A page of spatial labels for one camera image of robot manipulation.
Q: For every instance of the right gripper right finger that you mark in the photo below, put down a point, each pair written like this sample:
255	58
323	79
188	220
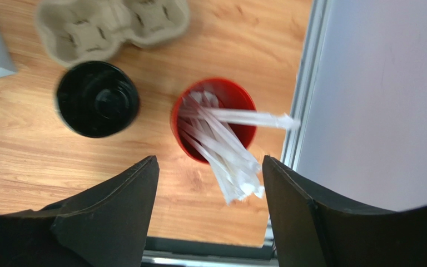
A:
315	226

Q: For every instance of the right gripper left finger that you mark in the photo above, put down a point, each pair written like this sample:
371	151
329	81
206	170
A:
105	225

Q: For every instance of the black paper cup stack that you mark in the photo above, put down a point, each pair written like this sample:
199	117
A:
96	99

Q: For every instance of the red straw holder cup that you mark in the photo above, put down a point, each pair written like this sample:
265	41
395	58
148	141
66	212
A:
230	95

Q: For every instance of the bottom pulp cup carrier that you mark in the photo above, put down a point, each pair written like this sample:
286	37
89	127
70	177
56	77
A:
73	32

